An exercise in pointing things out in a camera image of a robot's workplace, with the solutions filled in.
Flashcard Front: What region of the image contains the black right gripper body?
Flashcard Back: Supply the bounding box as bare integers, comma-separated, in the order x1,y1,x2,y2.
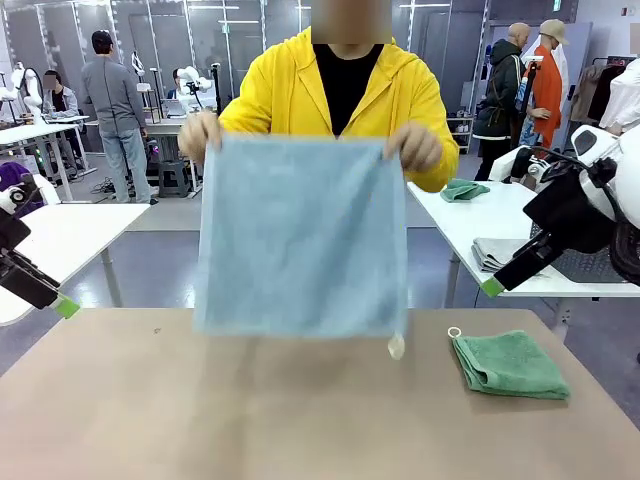
522,178,615,254

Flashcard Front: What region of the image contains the background man in grey jacket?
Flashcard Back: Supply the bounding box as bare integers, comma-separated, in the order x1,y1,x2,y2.
42,69,82,120

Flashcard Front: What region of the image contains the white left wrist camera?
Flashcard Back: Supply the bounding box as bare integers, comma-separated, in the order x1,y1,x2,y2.
0,174,62,214

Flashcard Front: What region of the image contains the clothes rack with dark garments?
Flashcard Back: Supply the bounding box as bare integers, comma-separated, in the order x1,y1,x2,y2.
569,55,637,126

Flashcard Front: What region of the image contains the standing man in grey shirt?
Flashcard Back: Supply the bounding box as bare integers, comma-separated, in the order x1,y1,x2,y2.
80,29,159,205

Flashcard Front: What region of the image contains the green towel with white ring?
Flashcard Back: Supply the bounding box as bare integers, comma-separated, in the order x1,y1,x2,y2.
447,326,573,402

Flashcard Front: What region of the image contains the light grey towel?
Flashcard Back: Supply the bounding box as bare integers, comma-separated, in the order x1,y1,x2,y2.
471,236,547,274

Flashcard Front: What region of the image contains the grey step stool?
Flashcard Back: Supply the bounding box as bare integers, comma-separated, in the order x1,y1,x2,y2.
158,160,194,199

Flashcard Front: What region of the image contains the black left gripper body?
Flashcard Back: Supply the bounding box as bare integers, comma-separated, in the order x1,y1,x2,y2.
0,206,33,262

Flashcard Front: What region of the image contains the mannequin in black jacket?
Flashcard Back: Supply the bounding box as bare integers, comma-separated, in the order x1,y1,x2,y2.
472,22,532,182

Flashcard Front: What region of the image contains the person's right forearm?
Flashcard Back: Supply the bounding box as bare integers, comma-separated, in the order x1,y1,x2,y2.
217,99,254,135

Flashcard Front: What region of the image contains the crumpled green towel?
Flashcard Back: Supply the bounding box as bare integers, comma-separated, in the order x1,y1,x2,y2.
439,177,492,204

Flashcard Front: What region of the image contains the person in yellow hoodie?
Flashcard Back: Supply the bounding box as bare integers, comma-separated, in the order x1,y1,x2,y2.
217,0,461,194

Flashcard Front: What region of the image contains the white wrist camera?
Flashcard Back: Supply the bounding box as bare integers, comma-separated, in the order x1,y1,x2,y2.
488,146,551,184
0,174,62,214

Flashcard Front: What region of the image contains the light blue towel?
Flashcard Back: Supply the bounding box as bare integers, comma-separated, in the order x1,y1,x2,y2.
192,133,409,362

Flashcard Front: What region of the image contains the mannequin in orange dress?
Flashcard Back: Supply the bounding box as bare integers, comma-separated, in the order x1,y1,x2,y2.
517,19,571,151

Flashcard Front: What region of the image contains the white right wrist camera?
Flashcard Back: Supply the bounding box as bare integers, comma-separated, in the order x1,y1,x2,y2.
488,146,551,184

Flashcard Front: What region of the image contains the white side table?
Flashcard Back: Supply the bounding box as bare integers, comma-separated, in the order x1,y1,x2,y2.
0,202,152,327
407,179,640,347

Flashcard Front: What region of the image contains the white shoe rack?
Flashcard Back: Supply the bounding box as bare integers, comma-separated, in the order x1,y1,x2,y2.
446,113,475,155

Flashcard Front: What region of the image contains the person's left hand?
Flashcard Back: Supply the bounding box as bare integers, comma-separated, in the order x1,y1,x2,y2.
384,121,444,174

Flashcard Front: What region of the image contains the dark grey plastic basket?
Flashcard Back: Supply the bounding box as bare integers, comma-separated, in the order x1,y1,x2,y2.
528,222,629,285

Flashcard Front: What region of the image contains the person's right hand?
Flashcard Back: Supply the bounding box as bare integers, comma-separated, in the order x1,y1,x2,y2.
176,111,224,161

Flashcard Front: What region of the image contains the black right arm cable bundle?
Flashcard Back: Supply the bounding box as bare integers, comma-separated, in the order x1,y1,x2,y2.
529,146,640,288

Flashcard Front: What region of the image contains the purple cloth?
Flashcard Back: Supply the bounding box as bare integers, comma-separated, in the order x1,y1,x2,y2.
0,161,44,207

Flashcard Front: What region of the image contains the white background desk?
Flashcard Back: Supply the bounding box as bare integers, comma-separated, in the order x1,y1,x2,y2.
137,115,204,195
0,122,92,201

